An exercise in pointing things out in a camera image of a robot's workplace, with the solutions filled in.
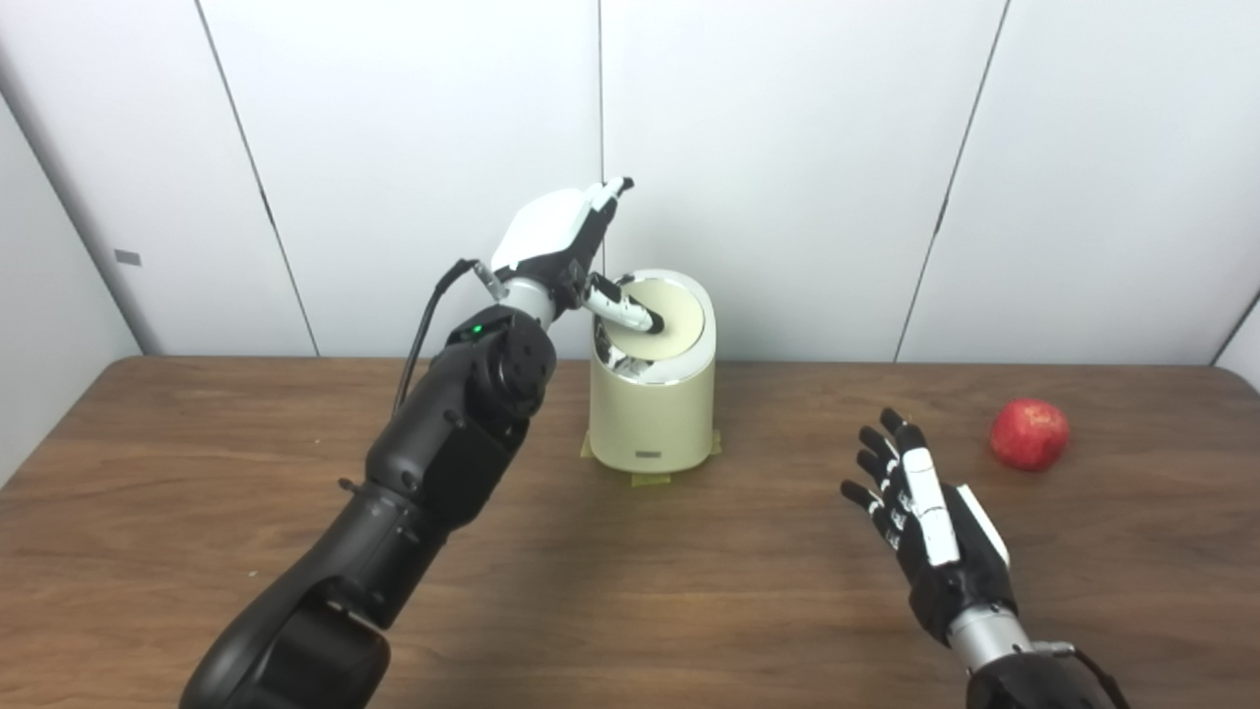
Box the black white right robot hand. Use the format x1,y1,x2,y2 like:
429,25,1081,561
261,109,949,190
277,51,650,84
840,408,1018,646

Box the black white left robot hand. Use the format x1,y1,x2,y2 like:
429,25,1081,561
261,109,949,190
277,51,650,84
489,177,667,334

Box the red apple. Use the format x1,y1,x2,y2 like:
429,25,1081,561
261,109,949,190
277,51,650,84
990,398,1071,473

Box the round cream bin lid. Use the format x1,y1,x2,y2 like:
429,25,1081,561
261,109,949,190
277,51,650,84
602,279,704,360

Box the cream-colored bin body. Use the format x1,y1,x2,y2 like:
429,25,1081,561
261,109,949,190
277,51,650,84
588,269,717,475

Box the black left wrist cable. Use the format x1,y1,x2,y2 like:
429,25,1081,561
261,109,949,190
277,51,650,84
392,258,508,415

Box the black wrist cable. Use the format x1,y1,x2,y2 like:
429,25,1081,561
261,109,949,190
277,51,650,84
1034,640,1133,709
392,258,508,415

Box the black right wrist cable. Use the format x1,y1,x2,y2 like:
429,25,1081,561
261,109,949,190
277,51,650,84
1034,640,1133,709

